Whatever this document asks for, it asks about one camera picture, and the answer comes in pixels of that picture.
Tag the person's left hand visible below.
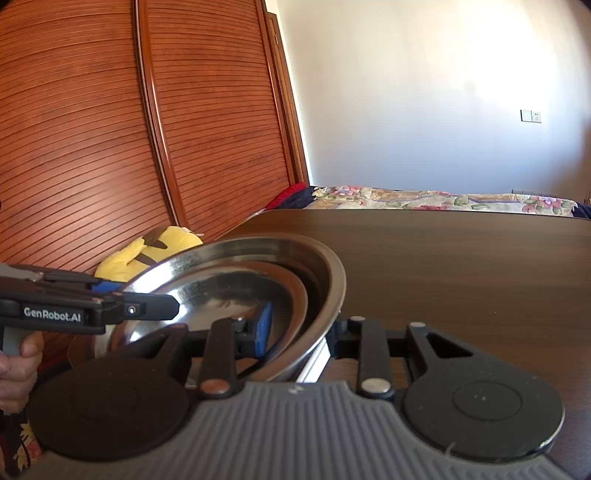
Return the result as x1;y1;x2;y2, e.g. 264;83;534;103
0;330;45;415

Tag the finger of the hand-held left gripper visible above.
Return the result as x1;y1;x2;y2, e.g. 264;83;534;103
99;292;181;324
34;272;124;296

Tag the small steel bowl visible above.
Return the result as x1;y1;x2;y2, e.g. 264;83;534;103
124;268;310;371

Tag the floral bedspread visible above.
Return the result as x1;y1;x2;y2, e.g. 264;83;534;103
307;185;579;216

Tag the yellow plush toy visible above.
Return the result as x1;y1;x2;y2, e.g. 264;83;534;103
94;226;204;283

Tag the red and navy blanket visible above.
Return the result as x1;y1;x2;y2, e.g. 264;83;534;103
264;182;320;214

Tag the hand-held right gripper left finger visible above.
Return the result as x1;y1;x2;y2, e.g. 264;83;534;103
115;302;274;401

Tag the large steel bowl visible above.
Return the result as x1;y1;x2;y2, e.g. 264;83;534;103
91;233;347;385

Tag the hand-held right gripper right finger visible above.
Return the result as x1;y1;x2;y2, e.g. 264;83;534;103
329;316;475;401

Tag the dark floral cloth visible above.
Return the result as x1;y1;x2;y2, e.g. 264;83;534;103
0;413;49;480

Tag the wooden slatted wardrobe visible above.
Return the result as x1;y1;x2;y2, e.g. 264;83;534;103
0;0;311;372

